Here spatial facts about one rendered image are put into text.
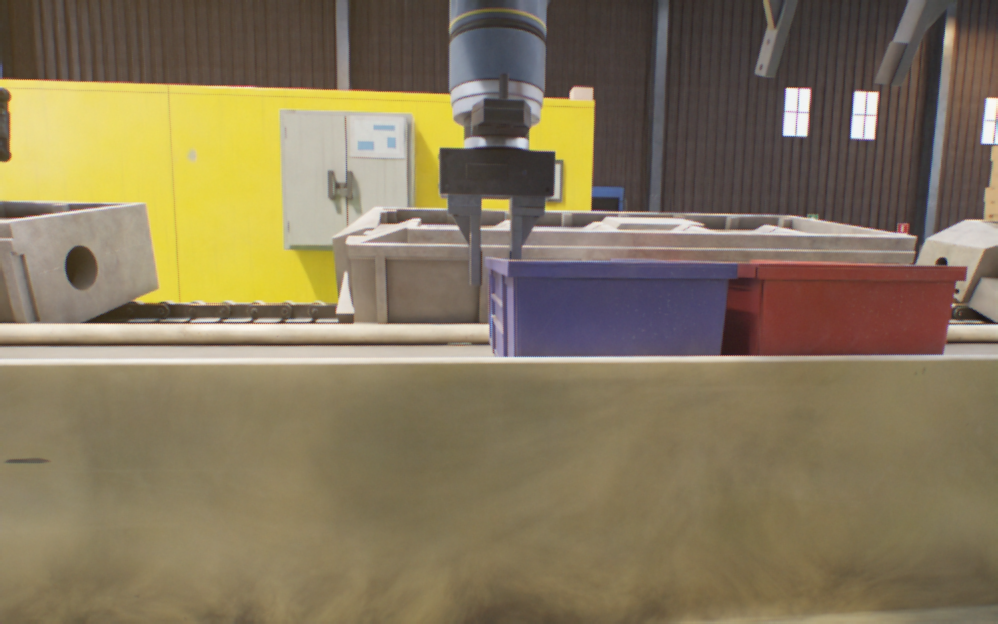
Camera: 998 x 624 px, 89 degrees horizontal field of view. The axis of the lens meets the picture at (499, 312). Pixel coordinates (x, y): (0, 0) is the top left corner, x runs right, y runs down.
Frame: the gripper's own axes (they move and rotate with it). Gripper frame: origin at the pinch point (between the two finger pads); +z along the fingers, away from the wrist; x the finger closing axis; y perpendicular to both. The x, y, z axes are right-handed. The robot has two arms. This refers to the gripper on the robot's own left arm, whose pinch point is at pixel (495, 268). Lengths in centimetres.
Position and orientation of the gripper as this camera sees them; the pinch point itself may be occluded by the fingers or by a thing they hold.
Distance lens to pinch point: 60.5
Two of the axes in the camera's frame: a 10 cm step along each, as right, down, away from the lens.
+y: -0.8, -1.2, 9.9
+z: -0.1, 9.9, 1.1
